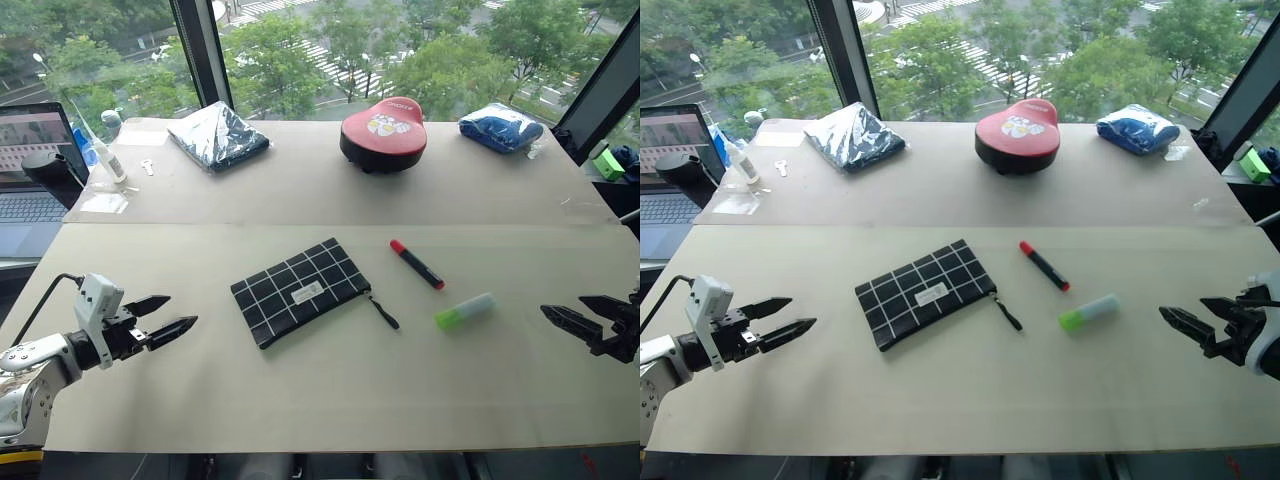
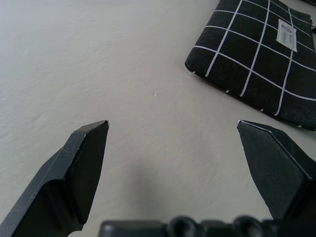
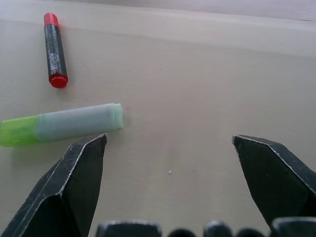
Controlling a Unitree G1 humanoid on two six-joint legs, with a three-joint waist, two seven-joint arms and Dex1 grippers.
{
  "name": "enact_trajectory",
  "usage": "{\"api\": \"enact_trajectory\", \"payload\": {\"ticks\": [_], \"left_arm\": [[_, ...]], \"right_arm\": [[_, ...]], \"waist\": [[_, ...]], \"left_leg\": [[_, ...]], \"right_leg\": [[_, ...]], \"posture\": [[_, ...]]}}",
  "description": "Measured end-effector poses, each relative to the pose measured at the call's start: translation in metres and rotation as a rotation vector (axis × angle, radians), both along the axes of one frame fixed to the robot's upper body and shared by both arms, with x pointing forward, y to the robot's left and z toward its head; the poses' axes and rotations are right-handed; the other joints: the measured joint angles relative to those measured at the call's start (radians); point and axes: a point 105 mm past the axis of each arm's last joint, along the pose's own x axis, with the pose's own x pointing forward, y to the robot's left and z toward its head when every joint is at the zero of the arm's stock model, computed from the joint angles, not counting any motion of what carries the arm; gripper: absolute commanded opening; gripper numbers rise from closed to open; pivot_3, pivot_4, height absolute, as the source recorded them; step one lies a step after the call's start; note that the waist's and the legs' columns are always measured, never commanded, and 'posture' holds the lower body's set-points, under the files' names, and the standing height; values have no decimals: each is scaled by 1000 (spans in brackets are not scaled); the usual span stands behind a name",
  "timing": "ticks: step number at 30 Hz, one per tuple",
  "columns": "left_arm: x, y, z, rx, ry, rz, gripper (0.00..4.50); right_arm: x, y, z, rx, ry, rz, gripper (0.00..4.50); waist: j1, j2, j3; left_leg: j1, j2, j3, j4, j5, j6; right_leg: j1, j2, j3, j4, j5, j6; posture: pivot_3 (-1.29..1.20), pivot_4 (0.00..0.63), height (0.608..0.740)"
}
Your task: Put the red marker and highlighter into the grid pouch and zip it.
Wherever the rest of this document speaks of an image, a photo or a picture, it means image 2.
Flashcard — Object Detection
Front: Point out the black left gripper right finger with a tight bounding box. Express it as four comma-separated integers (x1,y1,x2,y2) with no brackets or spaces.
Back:
236,119,316,221

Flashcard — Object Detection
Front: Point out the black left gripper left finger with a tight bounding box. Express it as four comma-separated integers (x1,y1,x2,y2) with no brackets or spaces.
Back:
0,120,110,237

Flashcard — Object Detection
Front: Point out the black white-grid zipper pouch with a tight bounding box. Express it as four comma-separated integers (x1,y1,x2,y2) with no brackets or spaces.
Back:
184,0,316,131

